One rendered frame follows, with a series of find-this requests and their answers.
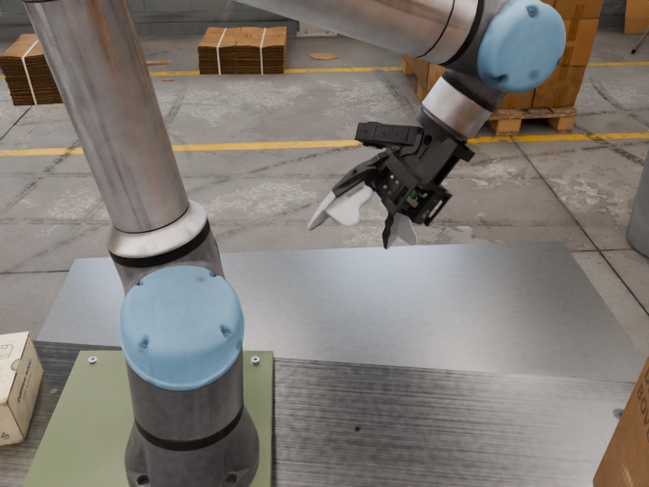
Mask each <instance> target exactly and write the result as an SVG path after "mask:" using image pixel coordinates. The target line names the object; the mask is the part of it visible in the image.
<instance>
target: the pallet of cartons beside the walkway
mask: <svg viewBox="0 0 649 487"><path fill-rule="evenodd" d="M540 1H541V2H542V3H545V4H547V5H550V6H551V7H553V8H554V9H555V10H556V11H557V12H558V13H559V14H560V16H561V18H562V20H563V22H564V26H565V31H566V42H565V47H564V52H563V55H562V56H561V58H560V63H559V64H557V66H556V68H555V70H554V72H553V73H552V74H551V75H550V77H549V78H548V79H547V80H546V81H544V82H543V83H542V84H541V85H539V86H538V87H536V88H534V89H532V90H530V91H527V92H524V93H519V94H511V93H508V94H507V95H506V96H505V98H504V99H503V100H502V102H501V103H500V104H499V105H498V107H497V108H496V109H495V111H494V112H492V114H491V116H490V117H489V118H488V120H487V121H486V122H485V123H486V124H487V125H488V127H489V128H490V129H491V130H492V132H493V133H494V134H495V135H519V134H520V128H521V123H522V119H536V118H542V119H543V120H544V121H545V122H546V123H547V124H548V125H549V126H550V127H551V128H552V129H553V130H554V131H555V132H556V133H565V132H572V130H573V127H574V123H575V119H576V117H575V116H576V113H577V110H576V109H575V108H574V105H575V102H576V99H577V97H578V93H579V89H580V86H581V82H582V80H583V76H584V72H585V69H586V66H587V65H588V61H589V58H590V54H591V50H592V46H593V42H594V39H595V35H596V31H597V27H598V23H599V19H597V18H599V16H600V12H601V9H602V6H603V2H604V0H540ZM401 69H402V73H403V74H404V76H405V78H406V80H407V82H408V84H409V86H410V87H411V89H412V91H413V92H414V93H415V95H416V96H417V98H418V99H419V101H420V103H421V104H422V102H423V100H424V99H425V98H426V97H427V96H428V94H429V93H430V91H431V90H432V89H433V87H434V86H435V85H436V83H437V81H438V80H439V79H440V77H441V76H442V75H443V73H444V72H445V70H446V69H447V68H445V67H442V66H439V65H436V64H433V63H430V62H427V61H424V60H421V59H417V58H414V57H411V56H408V55H406V54H403V58H402V64H401Z"/></svg>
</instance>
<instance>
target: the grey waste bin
mask: <svg viewBox="0 0 649 487"><path fill-rule="evenodd" d="M626 236H627V240H628V242H629V243H630V244H631V246H632V247H633V248H635V249H636V250H637V251H639V252H640V253H642V254H643V255H645V256H647V257H649V147H648V151H647V155H646V159H645V161H644V165H643V169H642V173H641V177H640V181H639V184H638V188H637V192H636V196H635V201H634V205H633V209H632V213H631V217H630V220H629V224H628V228H627V232H626Z"/></svg>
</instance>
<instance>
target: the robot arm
mask: <svg viewBox="0 0 649 487"><path fill-rule="evenodd" d="M234 1H237V2H240V3H242V4H245V5H249V6H252V7H255V8H258V9H261V10H264V11H268V12H271V13H274V14H279V15H283V16H285V17H288V18H291V19H294V20H297V21H301V22H304V23H307V24H310V25H313V26H317V27H320V28H323V29H325V30H328V31H331V32H335V33H338V34H341V35H344V36H347V37H351V38H354V39H357V40H360V41H363V42H366V43H371V44H374V45H377V46H380V47H383V48H387V49H390V50H393V51H396V52H399V53H403V54H406V55H408V56H411V57H414V58H417V59H421V60H424V61H427V62H430V63H433V64H436V65H439V66H442V67H445V68H447V69H446V70H445V72H444V73H443V75H442V76H441V77H440V79H439V80H438V81H437V83H436V85H435V86H434V87H433V89H432V90H431V91H430V93H429V94H428V96H427V97H426V98H425V99H424V100H423V102H422V105H423V107H424V108H423V107H421V108H420V109H419V110H418V112H417V113H416V115H415V116H414V118H415V120H416V121H417V122H418V123H419V124H420V125H421V126H422V127H423V128H421V127H415V126H400V125H387V124H382V123H379V122H368V123H358V126H357V130H356V135H355V139H354V140H356V141H359V142H361V143H363V144H362V145H363V146H366V147H369V148H371V149H379V150H382V148H387V149H386V150H385V151H384V152H381V153H378V155H375V156H374V157H373V158H371V159H369V160H366V161H364V162H362V163H360V164H358V165H357V166H356V167H354V168H353V169H352V170H350V171H349V172H348V173H347V174H346V175H345V176H344V177H343V178H342V179H341V180H340V181H339V182H338V183H337V184H336V185H335V186H334V187H333V188H332V191H331V192H330V193H329V195H328V196H327V197H326V198H325V199H324V201H323V202H322V204H321V205H320V207H319V208H318V210H317V211H316V212H315V213H314V215H313V217H312V218H311V220H310V221H309V223H308V225H307V227H308V229H309V230H310V231H311V230H312V229H314V228H316V227H317V226H319V225H320V224H322V223H324V221H325V220H326V219H327V218H329V217H331V218H332V219H334V220H335V221H337V222H338V223H340V224H341V225H343V226H344V227H353V226H355V225H356V224H357V223H358V222H359V220H360V208H361V206H362V205H364V204H365V203H367V202H368V201H370V200H371V199H372V197H373V195H374V192H373V191H375V192H376V193H377V194H378V196H379V197H380V198H381V202H382V203H383V205H384V206H385V207H386V209H387V210H388V216H387V218H386V220H385V222H384V223H385V227H384V230H383V231H382V233H381V234H382V241H383V248H384V249H388V248H389V247H391V245H392V244H393V243H394V242H395V240H396V239H397V237H400V238H401V239H403V240H404V241H406V242H407V243H409V244H411V245H415V244H416V242H417V236H416V234H415V231H414V229H413V227H412V225H411V221H412V222H413V223H416V224H420V225H421V224H422V223H424V224H425V225H426V226H427V227H428V226H429V225H430V223H431V222H432V221H433V220H434V218H435V217H436V216H437V214H438V213H439V212H440V211H441V209H442V208H443V207H444V206H445V204H446V203H447V202H448V201H449V199H450V198H451V197H452V196H453V195H452V194H451V193H450V192H449V191H448V190H447V189H446V188H445V187H444V186H443V185H442V184H441V183H442V182H443V180H444V179H445V178H446V177H447V175H448V174H449V173H450V171H451V170H452V169H453V168H454V166H455V165H456V164H457V162H458V161H459V160H460V159H462V160H464V161H467V162H469V161H470V160H471V159H472V157H473V156H474V155H475V153H474V152H473V151H472V150H471V149H470V148H469V147H468V146H467V145H466V143H467V142H468V141H467V139H472V138H473V137H474V135H475V134H476V133H477V132H478V130H479V129H480V128H481V127H482V126H483V125H484V123H485V122H486V121H487V120H488V118H489V117H490V116H491V114H492V112H494V111H495V109H496V108H497V107H498V105H499V104H500V103H501V102H502V100H503V99H504V98H505V96H506V95H507V94H508V93H511V94H519V93H524V92H527V91H530V90H532V89H534V88H536V87H538V86H539V85H541V84H542V83H543V82H544V81H546V80H547V79H548V78H549V77H550V75H551V74H552V73H553V72H554V70H555V68H556V66H557V64H559V63H560V58H561V56H562V55H563V52H564V47H565V42H566V31H565V26H564V22H563V20H562V18H561V16H560V14H559V13H558V12H557V11H556V10H555V9H554V8H553V7H551V6H550V5H547V4H545V3H542V2H541V1H540V0H234ZM22 3H23V5H24V7H25V10H26V12H27V14H28V16H29V19H30V21H31V24H32V26H33V29H34V31H35V33H36V36H37V38H38V41H39V43H40V46H41V48H42V52H43V55H44V57H45V59H46V62H47V64H48V66H49V68H50V71H51V73H52V76H53V78H54V81H55V83H56V85H57V88H58V90H59V93H60V95H61V98H62V100H63V103H64V105H65V107H66V109H67V111H68V114H69V116H70V119H71V123H72V125H73V128H74V130H75V132H76V135H77V137H78V140H79V142H80V145H81V147H82V150H83V152H84V155H85V157H86V159H87V161H88V163H89V166H90V168H91V171H92V173H93V176H94V178H95V181H96V183H97V185H98V188H99V192H100V194H101V197H102V199H103V202H104V204H105V207H106V209H107V211H108V213H109V215H110V218H111V220H112V224H111V225H110V227H109V228H108V230H107V232H106V234H105V244H106V246H107V249H108V251H109V253H110V256H111V258H112V261H113V263H114V265H115V268H116V270H117V272H118V275H119V277H120V278H121V281H122V284H123V288H124V292H125V299H124V302H123V305H122V308H121V314H120V324H119V337H120V343H121V347H122V350H123V353H124V356H125V359H126V366H127V376H128V383H129V389H130V395H131V402H132V408H133V413H134V422H133V426H132V429H131V432H130V435H129V439H128V442H127V448H126V454H125V467H126V473H127V482H128V485H129V487H248V486H249V485H250V483H251V482H252V480H253V478H254V476H255V474H256V472H257V470H258V466H259V459H260V442H259V436H258V432H257V429H256V426H255V424H254V422H253V420H252V418H251V416H250V414H249V412H248V411H247V410H246V408H245V406H244V404H243V354H242V342H243V338H244V319H243V313H242V310H241V306H240V300H239V297H238V295H237V293H236V291H235V289H234V288H233V287H232V285H231V284H230V283H229V282H228V281H227V280H226V279H225V275H224V271H223V269H222V265H221V258H220V251H219V247H218V244H217V242H216V239H215V237H214V235H213V234H212V229H211V226H210V223H209V220H208V217H207V213H206V211H205V209H204V208H203V207H202V206H201V205H200V204H199V203H197V202H195V201H192V200H190V199H188V198H187V195H186V192H185V189H184V185H183V180H182V177H181V173H180V170H179V167H178V164H177V161H176V158H175V155H174V152H173V149H172V145H171V142H170V139H169V136H168V132H167V129H166V126H165V124H164V121H163V117H162V114H161V111H160V108H159V104H158V101H157V98H156V95H155V89H154V86H153V83H152V80H151V77H150V74H149V71H148V68H147V64H146V61H145V58H144V55H143V52H142V48H141V45H140V42H139V40H138V36H137V33H136V30H135V27H134V23H133V20H132V17H131V14H130V11H129V7H128V4H127V0H22ZM440 200H441V201H442V203H441V205H440V206H439V207H438V208H437V210H436V211H435V212H434V214H433V215H432V216H431V217H429V214H430V213H431V212H432V210H433V209H434V208H435V206H436V205H437V204H438V202H439V201H440Z"/></svg>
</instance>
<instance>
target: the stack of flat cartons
mask: <svg viewBox="0 0 649 487"><path fill-rule="evenodd" d="M0 68H1V69H0V70H2V73H3V74H4V75H5V76H6V77H5V80H6V83H7V84H8V86H7V87H8V88H9V89H10V96H12V100H13V105H14V106H17V105H37V104H53V103H63V100H62V98H61V95H60V93H59V90H58V88H57V85H56V83H55V81H54V78H53V76H52V73H51V71H50V68H49V66H48V64H47V62H46V59H45V57H44V55H43V52H42V48H41V46H40V43H39V41H38V38H37V36H36V35H35V34H24V35H20V37H19V38H18V39H17V41H16V42H15V43H14V44H13V45H12V46H11V47H10V48H9V49H8V50H6V51H5V52H4V53H3V54H2V55H0Z"/></svg>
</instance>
